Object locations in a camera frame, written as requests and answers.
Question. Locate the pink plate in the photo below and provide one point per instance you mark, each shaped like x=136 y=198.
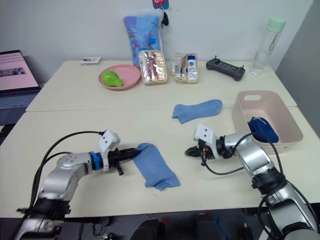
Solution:
x=130 y=75

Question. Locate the pink plastic container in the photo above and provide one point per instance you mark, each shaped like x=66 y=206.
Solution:
x=272 y=105

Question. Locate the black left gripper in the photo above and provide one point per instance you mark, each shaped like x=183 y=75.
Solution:
x=114 y=158

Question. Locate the clear bottle with green lid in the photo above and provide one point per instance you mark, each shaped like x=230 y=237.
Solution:
x=266 y=47

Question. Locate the blue patterned bag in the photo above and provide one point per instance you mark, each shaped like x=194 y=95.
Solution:
x=143 y=35

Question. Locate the small white remote card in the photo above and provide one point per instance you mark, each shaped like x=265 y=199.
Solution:
x=90 y=60

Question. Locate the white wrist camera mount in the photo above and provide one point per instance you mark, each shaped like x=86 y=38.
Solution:
x=205 y=137
x=109 y=143

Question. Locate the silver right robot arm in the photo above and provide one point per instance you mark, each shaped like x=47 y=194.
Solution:
x=257 y=160

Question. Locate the black handheld controller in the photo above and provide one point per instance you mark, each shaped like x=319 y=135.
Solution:
x=225 y=67

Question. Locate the pink and blue hanging tag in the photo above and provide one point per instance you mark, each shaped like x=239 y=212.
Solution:
x=161 y=3

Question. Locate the laptop with pink screen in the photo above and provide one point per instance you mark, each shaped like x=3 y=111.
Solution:
x=15 y=80

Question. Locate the light blue sock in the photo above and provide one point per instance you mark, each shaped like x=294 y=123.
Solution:
x=197 y=110
x=157 y=168

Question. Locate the dark blue folded sock pair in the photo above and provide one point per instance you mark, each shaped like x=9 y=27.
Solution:
x=263 y=130

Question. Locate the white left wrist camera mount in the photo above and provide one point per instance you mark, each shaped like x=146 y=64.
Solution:
x=109 y=143

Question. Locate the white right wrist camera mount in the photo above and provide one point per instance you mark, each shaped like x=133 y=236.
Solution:
x=205 y=137

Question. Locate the green plastic object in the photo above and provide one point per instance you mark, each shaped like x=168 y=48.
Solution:
x=112 y=78

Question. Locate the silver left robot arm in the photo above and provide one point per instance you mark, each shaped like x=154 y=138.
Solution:
x=62 y=172

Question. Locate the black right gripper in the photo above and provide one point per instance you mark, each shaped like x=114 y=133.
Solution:
x=204 y=153

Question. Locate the clear pouch with white bottles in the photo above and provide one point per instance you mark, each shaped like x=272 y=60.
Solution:
x=186 y=68

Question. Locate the dark rounded shape under table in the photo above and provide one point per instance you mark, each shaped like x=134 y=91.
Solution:
x=147 y=230

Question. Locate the clear pouch with pink toiletries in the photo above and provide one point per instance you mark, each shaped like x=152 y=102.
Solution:
x=152 y=68

